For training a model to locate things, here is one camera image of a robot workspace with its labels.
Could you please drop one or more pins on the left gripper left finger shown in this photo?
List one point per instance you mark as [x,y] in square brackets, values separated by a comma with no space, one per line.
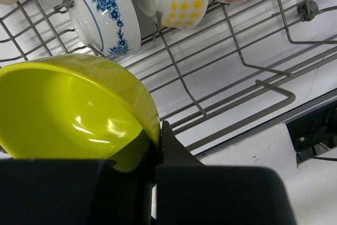
[71,191]

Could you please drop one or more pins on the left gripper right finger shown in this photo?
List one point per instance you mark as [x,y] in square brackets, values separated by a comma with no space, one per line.
[189,192]

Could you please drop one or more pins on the lime green plastic bowl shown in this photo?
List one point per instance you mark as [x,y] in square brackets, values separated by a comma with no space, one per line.
[76,106]

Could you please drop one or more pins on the blue floral ceramic bowl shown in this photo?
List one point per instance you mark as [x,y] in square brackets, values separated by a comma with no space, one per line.
[110,26]

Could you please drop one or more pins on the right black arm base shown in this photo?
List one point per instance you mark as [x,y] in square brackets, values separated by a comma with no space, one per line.
[314,133]

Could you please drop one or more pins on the grey wire dish rack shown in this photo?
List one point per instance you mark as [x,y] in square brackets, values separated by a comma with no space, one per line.
[243,67]

